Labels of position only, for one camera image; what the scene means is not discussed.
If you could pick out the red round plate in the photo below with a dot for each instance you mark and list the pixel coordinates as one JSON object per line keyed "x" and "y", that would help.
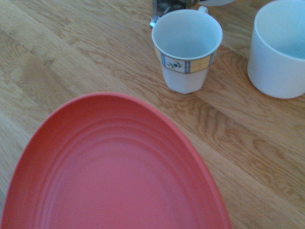
{"x": 114, "y": 171}

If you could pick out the white cup yellow blue band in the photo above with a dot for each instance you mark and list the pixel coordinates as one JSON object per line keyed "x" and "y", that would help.
{"x": 187, "y": 71}

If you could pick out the glass French press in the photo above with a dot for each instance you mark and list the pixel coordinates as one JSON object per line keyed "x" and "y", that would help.
{"x": 164, "y": 8}

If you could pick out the large plain white mug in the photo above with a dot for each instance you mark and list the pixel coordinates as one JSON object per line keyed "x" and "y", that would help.
{"x": 276, "y": 66}

